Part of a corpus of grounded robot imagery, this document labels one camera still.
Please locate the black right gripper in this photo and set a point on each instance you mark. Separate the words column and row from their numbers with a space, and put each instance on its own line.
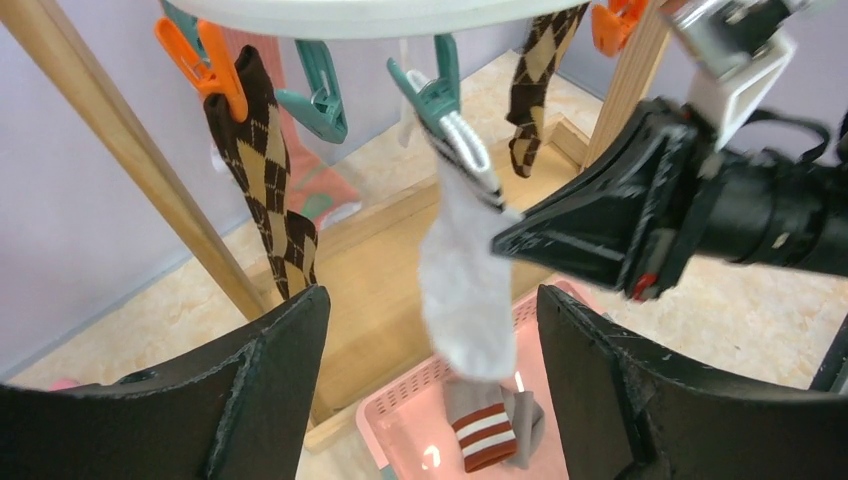
column 656, row 197

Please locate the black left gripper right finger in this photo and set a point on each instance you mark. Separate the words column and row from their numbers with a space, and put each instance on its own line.
column 629, row 408

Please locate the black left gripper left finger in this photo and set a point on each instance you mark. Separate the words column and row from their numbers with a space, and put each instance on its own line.
column 236, row 407

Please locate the grey sock striped cuff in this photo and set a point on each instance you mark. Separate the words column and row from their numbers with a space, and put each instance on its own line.
column 493, row 424

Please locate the white sock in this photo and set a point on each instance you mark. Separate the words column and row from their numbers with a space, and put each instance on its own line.
column 465, row 289

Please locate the pink plastic basket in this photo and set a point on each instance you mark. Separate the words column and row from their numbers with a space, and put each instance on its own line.
column 433, row 424

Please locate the wooden hanger rack stand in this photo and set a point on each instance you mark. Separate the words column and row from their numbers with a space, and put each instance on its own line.
column 368, row 262

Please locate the white round clip hanger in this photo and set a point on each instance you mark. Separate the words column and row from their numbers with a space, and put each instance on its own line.
column 365, row 19

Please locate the teal clothes peg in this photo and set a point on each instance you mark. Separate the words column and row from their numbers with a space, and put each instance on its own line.
column 322, row 111
column 432, row 100

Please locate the orange clothes peg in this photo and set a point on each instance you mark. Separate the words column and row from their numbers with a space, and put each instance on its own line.
column 213, row 74
column 612, row 24

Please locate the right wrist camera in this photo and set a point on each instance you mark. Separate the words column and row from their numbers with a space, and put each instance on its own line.
column 740, row 51

